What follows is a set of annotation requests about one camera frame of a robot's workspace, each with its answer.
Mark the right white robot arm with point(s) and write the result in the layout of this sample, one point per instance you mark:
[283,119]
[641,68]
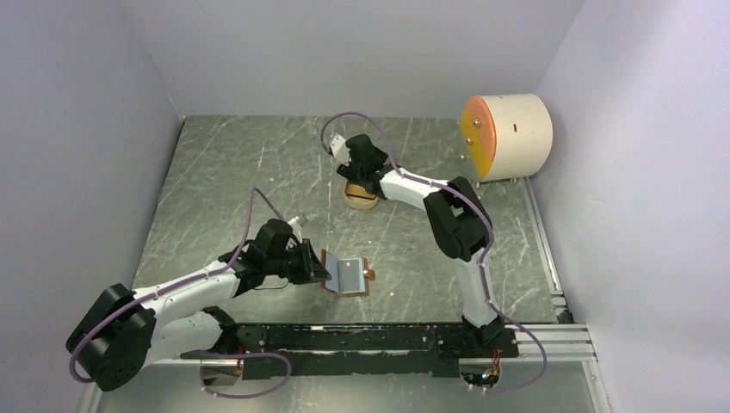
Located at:
[459,224]

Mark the cream cylindrical cabinet orange door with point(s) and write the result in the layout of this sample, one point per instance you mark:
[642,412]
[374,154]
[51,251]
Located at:
[504,136]

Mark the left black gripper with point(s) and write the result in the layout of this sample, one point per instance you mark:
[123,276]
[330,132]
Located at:
[311,268]

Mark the grey card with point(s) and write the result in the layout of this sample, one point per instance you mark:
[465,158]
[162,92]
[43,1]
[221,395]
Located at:
[352,276]

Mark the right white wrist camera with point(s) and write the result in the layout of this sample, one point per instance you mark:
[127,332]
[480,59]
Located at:
[339,149]

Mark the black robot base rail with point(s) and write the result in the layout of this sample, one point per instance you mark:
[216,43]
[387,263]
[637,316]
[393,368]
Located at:
[344,349]

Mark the brown leather card holder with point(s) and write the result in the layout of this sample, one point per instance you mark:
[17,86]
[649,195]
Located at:
[330,263]

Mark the beige oval card tray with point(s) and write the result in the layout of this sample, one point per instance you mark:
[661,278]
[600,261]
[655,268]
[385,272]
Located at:
[357,197]

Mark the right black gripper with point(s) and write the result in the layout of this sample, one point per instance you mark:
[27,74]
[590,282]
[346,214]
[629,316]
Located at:
[347,170]

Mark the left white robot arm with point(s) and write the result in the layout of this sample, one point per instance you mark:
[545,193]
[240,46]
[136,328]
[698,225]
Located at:
[126,330]

